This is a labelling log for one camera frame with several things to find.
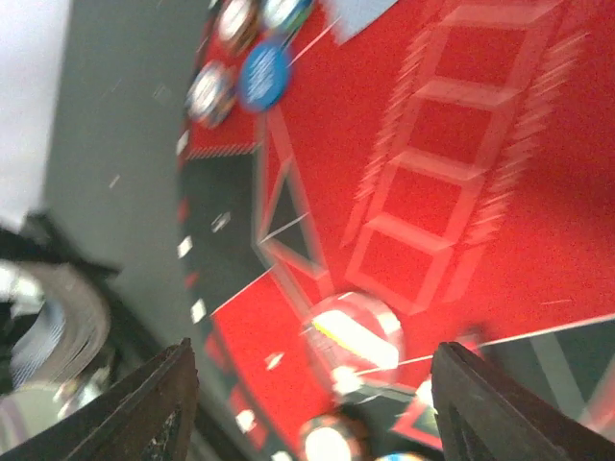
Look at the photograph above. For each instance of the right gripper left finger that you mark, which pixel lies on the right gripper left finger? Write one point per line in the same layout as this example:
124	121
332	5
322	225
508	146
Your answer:
148	415

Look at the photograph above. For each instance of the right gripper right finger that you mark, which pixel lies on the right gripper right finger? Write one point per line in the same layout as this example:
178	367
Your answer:
483	414

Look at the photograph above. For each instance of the blue card deck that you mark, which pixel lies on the blue card deck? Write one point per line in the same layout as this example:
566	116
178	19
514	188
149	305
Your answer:
71	327

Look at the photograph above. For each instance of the clear round dealer button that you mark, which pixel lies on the clear round dealer button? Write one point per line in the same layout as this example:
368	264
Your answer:
354	333

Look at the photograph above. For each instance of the blue small blind button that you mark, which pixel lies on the blue small blind button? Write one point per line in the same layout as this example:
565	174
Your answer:
264	76

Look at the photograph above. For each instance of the brown chip stack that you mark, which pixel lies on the brown chip stack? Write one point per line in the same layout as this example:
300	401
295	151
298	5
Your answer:
237	24

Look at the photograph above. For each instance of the black triangular marker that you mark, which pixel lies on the black triangular marker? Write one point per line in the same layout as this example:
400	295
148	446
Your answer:
418	423

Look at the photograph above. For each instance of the round red black poker mat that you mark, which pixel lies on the round red black poker mat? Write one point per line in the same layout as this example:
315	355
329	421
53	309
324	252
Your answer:
454	160

